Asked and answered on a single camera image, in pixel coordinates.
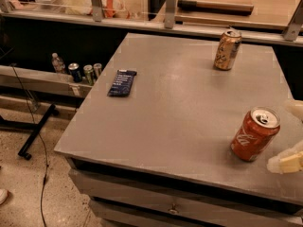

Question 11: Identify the metal drawer handle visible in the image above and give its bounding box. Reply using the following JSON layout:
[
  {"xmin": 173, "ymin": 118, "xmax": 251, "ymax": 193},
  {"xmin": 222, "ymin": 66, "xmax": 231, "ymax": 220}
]
[{"xmin": 169, "ymin": 203, "xmax": 179, "ymax": 215}]

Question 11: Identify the grey metal bracket middle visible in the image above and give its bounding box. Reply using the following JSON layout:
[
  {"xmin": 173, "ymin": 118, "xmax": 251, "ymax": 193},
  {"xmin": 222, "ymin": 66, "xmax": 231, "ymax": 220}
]
[{"xmin": 164, "ymin": 0, "xmax": 176, "ymax": 29}]

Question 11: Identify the black floor stand leg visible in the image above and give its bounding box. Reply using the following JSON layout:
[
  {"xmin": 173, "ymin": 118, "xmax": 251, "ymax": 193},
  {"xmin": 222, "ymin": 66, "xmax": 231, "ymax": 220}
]
[{"xmin": 0, "ymin": 104, "xmax": 59, "ymax": 160}]

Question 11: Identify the grey cabinet drawer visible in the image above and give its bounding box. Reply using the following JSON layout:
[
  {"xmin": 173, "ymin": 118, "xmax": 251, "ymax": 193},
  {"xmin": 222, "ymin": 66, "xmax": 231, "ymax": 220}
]
[{"xmin": 69, "ymin": 169, "xmax": 302, "ymax": 227}]

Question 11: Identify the grey metal bracket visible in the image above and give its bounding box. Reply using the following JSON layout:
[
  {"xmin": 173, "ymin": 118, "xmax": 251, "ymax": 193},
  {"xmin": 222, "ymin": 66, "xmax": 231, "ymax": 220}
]
[
  {"xmin": 164, "ymin": 0, "xmax": 176, "ymax": 29},
  {"xmin": 91, "ymin": 0, "xmax": 104, "ymax": 22},
  {"xmin": 282, "ymin": 0, "xmax": 303, "ymax": 42}
]

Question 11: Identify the blue soda can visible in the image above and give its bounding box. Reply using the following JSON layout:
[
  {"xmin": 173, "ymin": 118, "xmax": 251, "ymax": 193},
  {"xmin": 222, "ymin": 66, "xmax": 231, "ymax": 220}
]
[{"xmin": 68, "ymin": 62, "xmax": 82, "ymax": 82}]

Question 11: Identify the grey metal bracket right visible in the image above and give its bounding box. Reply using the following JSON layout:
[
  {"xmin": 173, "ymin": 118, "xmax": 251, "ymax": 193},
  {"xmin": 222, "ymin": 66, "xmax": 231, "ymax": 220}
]
[{"xmin": 282, "ymin": 0, "xmax": 303, "ymax": 42}]

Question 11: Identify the grey metal bracket left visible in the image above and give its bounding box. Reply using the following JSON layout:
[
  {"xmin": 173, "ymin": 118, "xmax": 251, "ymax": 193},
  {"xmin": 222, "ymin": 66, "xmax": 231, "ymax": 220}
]
[{"xmin": 91, "ymin": 0, "xmax": 104, "ymax": 22}]

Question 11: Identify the black floor cable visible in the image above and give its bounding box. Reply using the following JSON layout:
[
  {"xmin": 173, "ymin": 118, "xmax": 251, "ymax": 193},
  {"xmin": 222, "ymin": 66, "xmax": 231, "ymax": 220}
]
[{"xmin": 9, "ymin": 63, "xmax": 50, "ymax": 227}]

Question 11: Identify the gold beverage can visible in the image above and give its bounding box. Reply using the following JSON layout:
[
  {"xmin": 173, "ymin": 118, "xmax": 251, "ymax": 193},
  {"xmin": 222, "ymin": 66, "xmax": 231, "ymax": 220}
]
[{"xmin": 214, "ymin": 28, "xmax": 241, "ymax": 70}]

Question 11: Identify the green soda can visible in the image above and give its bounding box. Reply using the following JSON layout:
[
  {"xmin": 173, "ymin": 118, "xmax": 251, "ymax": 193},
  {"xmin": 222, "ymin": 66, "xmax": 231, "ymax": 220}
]
[{"xmin": 83, "ymin": 64, "xmax": 94, "ymax": 86}]

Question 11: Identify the white shoe tip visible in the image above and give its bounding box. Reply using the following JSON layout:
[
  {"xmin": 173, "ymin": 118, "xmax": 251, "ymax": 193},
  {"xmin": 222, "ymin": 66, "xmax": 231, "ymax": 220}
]
[{"xmin": 0, "ymin": 189, "xmax": 9, "ymax": 205}]

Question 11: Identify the clear water bottle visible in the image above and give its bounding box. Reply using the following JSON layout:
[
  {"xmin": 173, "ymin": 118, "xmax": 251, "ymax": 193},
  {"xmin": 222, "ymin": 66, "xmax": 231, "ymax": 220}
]
[{"xmin": 51, "ymin": 53, "xmax": 66, "ymax": 74}]

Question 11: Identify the blue rxbar blueberry wrapper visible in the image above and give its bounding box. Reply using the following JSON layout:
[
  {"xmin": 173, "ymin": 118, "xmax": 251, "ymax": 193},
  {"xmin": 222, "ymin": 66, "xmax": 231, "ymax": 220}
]
[{"xmin": 107, "ymin": 70, "xmax": 137, "ymax": 97}]

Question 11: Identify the red coke can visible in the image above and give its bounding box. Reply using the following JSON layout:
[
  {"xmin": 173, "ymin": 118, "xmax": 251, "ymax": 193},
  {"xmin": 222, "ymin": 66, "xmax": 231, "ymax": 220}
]
[{"xmin": 230, "ymin": 107, "xmax": 280, "ymax": 162}]

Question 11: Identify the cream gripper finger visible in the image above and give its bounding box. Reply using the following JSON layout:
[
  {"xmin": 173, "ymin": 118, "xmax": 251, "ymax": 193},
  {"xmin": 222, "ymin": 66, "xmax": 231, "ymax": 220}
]
[
  {"xmin": 267, "ymin": 140, "xmax": 303, "ymax": 174},
  {"xmin": 284, "ymin": 99, "xmax": 303, "ymax": 121}
]

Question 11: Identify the orange white snack bag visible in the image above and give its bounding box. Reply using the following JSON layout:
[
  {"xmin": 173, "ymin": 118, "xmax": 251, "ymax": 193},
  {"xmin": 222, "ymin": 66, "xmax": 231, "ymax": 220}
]
[{"xmin": 101, "ymin": 0, "xmax": 130, "ymax": 19}]

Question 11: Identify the silver soda can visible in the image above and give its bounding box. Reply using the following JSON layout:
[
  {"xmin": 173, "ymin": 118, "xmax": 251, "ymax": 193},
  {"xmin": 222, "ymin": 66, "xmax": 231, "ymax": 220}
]
[{"xmin": 93, "ymin": 63, "xmax": 102, "ymax": 78}]

